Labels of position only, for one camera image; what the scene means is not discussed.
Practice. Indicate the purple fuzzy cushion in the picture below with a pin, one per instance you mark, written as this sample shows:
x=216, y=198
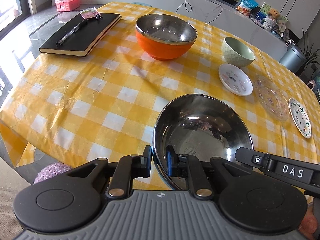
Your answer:
x=51, y=171

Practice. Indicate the blue steel bowl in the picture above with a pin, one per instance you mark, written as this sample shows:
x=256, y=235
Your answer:
x=198, y=125

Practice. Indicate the blue snack bag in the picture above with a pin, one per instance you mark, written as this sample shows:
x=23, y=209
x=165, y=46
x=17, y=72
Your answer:
x=245, y=6

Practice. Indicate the yellow checkered tablecloth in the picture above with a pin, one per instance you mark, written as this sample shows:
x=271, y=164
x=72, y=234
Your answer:
x=106, y=104

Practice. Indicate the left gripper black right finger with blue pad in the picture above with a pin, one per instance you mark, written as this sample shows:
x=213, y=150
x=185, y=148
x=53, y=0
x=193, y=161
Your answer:
x=190, y=168

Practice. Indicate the white painted plate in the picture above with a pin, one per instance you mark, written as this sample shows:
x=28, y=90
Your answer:
x=300, y=117

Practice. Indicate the black pen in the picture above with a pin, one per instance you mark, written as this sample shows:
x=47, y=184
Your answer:
x=74, y=30

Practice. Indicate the brown teddy bear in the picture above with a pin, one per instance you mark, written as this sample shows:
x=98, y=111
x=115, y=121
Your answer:
x=271, y=19

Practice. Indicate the pink storage box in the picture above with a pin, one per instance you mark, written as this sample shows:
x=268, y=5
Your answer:
x=67, y=5

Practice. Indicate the black notebook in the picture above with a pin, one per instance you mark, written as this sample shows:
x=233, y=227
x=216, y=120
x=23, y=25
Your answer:
x=84, y=40

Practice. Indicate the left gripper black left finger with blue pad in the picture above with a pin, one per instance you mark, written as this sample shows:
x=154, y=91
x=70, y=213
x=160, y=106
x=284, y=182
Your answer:
x=127, y=169

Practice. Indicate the tall potted floor plant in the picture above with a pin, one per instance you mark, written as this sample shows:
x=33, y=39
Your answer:
x=311, y=55

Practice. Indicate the light blue plastic stool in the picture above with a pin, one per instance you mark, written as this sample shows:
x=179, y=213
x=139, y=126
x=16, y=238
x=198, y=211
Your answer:
x=141, y=3

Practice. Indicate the person's hand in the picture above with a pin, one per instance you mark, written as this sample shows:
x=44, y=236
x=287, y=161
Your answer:
x=309, y=224

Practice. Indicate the clear glass plate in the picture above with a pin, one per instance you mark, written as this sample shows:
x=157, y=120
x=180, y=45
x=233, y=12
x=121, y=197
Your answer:
x=271, y=98

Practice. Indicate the grey metal trash can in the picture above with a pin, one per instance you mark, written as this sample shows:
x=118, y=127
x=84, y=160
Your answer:
x=293, y=59

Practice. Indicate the orange steel bowl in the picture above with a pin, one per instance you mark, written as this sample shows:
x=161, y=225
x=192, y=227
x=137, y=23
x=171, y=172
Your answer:
x=164, y=37

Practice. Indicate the green ceramic bowl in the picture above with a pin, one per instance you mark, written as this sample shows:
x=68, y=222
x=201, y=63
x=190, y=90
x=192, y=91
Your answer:
x=236, y=53

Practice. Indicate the small white saucer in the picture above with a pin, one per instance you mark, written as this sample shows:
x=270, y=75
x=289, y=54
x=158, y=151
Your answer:
x=235, y=80

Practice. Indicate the pink clip packet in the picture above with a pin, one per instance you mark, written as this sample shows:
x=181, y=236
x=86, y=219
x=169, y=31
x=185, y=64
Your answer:
x=90, y=13

